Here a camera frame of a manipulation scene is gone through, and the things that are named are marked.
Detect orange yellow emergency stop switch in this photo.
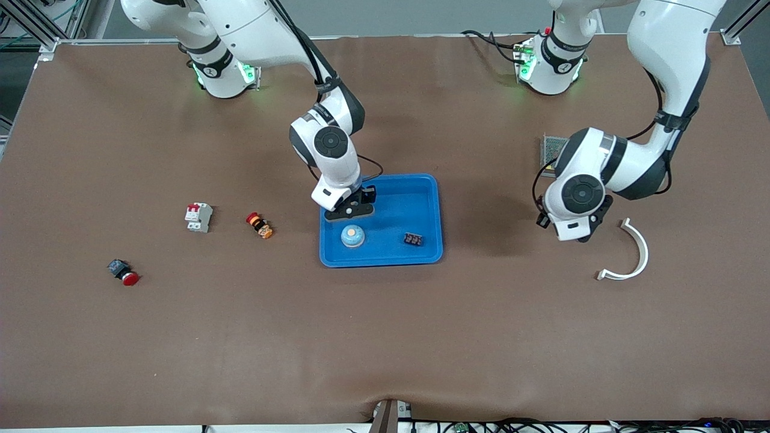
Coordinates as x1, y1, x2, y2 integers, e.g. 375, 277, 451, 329
245, 212, 274, 239

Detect aluminium frame post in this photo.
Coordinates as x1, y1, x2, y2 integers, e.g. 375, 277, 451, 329
721, 0, 770, 46
0, 0, 91, 61

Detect grey metal camera post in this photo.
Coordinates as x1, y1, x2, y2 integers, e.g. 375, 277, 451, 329
368, 399, 414, 433

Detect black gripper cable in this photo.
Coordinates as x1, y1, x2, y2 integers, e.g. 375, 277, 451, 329
358, 155, 384, 182
532, 158, 564, 217

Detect metal mesh power supply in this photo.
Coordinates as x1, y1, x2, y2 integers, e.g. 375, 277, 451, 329
540, 134, 570, 179

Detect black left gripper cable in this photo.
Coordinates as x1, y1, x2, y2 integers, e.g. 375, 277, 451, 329
532, 158, 564, 217

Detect black arm base cables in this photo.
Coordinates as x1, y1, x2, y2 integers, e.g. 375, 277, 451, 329
461, 29, 525, 64

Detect white red circuit breaker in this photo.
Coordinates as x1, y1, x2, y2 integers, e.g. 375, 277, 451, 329
184, 203, 214, 233

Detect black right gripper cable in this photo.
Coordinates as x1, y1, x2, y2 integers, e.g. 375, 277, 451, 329
358, 155, 384, 182

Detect red mushroom push button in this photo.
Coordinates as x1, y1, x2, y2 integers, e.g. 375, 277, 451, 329
107, 259, 140, 286

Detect black cable bundle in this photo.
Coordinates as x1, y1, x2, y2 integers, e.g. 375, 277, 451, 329
415, 417, 770, 433

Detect white curved plastic clamp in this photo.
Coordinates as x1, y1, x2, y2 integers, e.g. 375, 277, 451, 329
596, 218, 650, 281

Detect aluminium table edge rail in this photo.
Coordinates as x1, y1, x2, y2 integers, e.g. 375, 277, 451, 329
60, 36, 181, 46

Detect blue plastic tray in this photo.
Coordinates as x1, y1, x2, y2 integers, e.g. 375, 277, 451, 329
319, 174, 444, 268

